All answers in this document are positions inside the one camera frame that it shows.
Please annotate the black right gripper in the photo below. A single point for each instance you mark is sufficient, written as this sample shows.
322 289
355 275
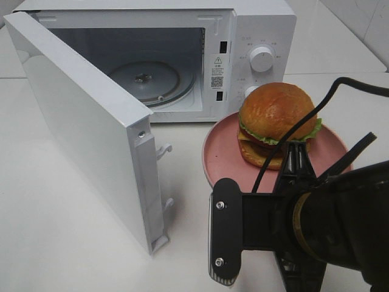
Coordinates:
267 221

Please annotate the pink round plate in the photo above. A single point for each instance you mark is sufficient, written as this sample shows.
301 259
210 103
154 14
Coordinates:
222 158

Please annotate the white microwave door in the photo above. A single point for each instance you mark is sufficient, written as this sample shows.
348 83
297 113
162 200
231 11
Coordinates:
102 128

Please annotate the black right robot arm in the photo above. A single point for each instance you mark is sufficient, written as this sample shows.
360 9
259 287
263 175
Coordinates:
309 221

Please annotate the lower white round knob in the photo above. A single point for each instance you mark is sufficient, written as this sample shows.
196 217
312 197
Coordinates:
249 90

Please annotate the white round knob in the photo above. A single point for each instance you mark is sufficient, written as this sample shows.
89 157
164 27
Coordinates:
261 58
249 90

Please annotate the upper white round knob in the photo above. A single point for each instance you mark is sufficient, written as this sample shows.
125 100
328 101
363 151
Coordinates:
261 58

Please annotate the white warning label sticker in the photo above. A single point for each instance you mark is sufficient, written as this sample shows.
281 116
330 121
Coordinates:
217 71

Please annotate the white microwave oven body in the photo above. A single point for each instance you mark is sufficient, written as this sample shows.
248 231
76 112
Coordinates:
110 34

